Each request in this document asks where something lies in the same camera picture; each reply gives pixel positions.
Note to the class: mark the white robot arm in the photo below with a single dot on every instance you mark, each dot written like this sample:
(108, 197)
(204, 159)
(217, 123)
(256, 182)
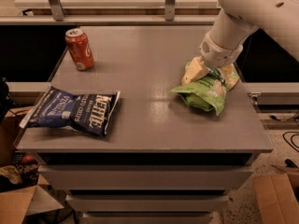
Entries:
(262, 36)

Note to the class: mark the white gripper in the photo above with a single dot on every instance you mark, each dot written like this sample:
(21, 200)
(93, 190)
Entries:
(218, 55)

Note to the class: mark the metal railing frame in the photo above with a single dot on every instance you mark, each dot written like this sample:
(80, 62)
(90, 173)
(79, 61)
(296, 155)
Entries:
(108, 12)

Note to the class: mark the green rice chip bag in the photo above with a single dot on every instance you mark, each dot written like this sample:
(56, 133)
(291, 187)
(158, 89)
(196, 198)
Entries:
(209, 92)

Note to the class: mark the blue kettle chips bag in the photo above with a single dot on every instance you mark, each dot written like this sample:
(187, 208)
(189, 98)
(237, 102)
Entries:
(86, 113)

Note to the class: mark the grey drawer cabinet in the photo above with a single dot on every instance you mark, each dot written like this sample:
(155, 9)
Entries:
(161, 162)

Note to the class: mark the cardboard box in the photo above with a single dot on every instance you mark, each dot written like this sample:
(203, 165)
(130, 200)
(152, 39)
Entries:
(16, 201)
(278, 196)

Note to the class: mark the cardboard box at right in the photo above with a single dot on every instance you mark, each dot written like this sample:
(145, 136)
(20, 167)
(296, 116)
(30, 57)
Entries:
(278, 196)

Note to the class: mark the cardboard box at left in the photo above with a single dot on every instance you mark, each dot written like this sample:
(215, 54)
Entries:
(16, 201)

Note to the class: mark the red coke can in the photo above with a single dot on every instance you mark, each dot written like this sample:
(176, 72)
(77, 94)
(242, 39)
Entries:
(79, 48)

